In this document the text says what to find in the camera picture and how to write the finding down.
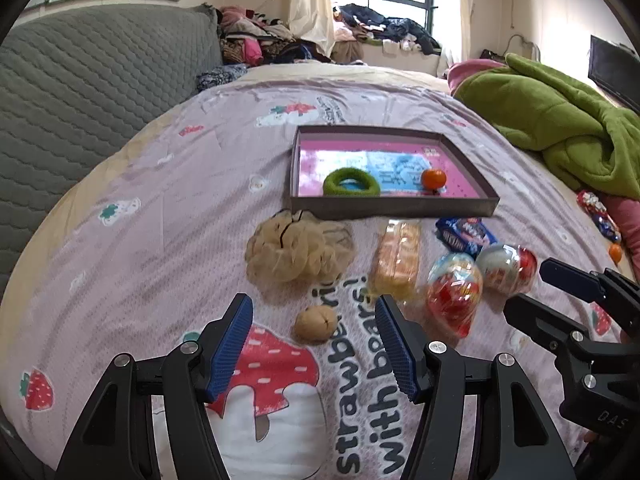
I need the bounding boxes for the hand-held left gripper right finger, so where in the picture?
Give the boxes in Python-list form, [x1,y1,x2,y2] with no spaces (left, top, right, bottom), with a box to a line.
[374,294,576,480]

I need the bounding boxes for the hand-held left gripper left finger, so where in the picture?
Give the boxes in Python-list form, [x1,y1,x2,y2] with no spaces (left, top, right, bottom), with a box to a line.
[55,292,254,480]

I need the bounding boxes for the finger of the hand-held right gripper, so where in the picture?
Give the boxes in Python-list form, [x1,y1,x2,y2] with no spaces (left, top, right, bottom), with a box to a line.
[502,294,594,361]
[539,257,640,311]

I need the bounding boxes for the white and red toy egg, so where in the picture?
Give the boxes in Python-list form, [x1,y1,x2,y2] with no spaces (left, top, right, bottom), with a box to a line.
[475,244,538,295]

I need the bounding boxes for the red clear toy egg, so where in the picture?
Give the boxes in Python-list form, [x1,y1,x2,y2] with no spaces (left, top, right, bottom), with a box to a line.
[426,252,485,341]

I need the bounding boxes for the brown walnut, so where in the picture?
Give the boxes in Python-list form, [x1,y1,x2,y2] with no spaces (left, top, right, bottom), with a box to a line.
[292,306,338,345]

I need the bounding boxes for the yellow cracker packet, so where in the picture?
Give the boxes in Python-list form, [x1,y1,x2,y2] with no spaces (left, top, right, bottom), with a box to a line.
[367,220,423,301]

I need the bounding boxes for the shallow grey box tray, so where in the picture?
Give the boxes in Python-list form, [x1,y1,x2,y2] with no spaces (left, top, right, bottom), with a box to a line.
[287,125,501,222]

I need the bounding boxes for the red and blue candy packet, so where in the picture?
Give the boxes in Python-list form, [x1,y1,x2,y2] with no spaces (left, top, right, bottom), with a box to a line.
[576,190,622,245]

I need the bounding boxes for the pink cloth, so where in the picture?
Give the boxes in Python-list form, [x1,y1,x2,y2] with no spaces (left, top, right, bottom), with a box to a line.
[600,194,640,267]

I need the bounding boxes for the blue cookie packet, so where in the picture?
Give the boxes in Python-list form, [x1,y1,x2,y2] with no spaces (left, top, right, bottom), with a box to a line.
[435,216,500,255]

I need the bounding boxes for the beige mesh scrunchie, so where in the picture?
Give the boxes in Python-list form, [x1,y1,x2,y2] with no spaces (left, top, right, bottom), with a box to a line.
[245,208,357,283]

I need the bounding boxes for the strawberry printed pink bed sheet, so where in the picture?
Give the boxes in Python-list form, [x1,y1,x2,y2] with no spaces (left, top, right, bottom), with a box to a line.
[0,62,640,480]

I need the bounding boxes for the green fleece blanket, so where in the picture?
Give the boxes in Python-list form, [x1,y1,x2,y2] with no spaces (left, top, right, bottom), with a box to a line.
[452,52,640,200]

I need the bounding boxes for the black flat screen monitor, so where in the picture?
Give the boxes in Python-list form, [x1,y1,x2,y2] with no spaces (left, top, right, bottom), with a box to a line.
[587,35,640,113]

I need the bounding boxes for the pink pillow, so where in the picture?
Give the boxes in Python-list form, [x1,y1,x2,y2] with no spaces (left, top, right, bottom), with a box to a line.
[446,58,508,93]

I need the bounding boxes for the dark floral cloth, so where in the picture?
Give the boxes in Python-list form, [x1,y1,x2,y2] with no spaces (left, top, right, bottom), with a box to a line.
[196,63,249,92]

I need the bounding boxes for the cream curtain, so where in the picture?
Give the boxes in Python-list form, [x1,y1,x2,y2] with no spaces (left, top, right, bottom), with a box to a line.
[455,0,493,66]
[287,0,335,61]

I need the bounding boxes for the grey quilted headboard cover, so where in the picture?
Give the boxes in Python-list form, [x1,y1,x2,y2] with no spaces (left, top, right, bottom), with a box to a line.
[0,4,223,286]

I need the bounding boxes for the dark clothes on windowsill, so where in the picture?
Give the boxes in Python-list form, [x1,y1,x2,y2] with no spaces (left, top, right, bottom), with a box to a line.
[332,3,443,57]

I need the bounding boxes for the pile of mixed clothes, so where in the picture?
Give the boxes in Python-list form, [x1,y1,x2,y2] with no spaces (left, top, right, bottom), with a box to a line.
[217,6,331,66]

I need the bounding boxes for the green fuzzy hair tie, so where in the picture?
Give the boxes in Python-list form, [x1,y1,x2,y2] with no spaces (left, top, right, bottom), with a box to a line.
[323,167,377,197]

